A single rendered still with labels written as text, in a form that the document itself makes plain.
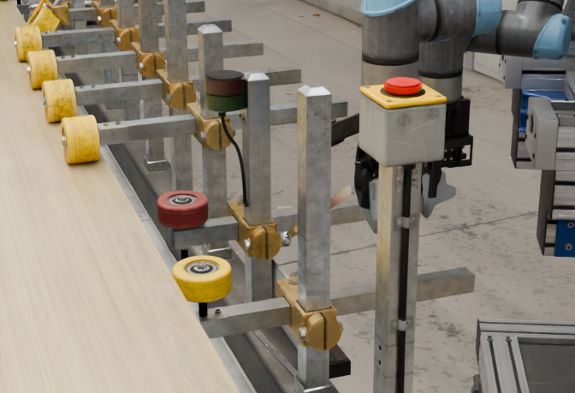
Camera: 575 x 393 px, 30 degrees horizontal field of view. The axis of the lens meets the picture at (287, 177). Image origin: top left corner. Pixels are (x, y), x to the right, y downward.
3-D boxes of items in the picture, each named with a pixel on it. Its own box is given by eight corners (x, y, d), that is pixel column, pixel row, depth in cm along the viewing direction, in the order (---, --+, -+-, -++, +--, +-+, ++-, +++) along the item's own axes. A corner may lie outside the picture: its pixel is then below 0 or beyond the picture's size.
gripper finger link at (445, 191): (458, 220, 184) (461, 169, 181) (427, 224, 182) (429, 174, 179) (450, 213, 187) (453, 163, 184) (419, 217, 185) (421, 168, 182)
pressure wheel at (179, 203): (202, 249, 178) (199, 184, 173) (216, 269, 170) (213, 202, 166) (155, 256, 175) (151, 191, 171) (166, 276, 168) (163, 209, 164)
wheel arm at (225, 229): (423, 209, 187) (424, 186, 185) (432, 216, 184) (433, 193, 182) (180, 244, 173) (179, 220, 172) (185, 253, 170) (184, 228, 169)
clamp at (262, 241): (255, 226, 181) (255, 198, 179) (281, 258, 169) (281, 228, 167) (223, 230, 179) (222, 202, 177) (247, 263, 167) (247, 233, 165)
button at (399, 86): (411, 90, 115) (411, 74, 115) (428, 100, 112) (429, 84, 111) (377, 93, 114) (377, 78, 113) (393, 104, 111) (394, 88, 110)
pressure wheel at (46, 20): (40, 38, 281) (58, 14, 281) (44, 45, 274) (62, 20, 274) (21, 24, 279) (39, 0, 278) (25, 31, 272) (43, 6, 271)
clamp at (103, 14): (113, 17, 287) (112, -2, 286) (123, 28, 276) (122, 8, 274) (90, 19, 286) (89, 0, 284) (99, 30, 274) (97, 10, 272)
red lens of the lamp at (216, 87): (238, 82, 164) (238, 68, 164) (250, 92, 159) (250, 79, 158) (200, 86, 163) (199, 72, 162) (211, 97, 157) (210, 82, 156)
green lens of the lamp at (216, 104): (239, 98, 165) (238, 84, 165) (250, 109, 160) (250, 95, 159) (201, 102, 163) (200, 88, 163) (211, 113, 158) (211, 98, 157)
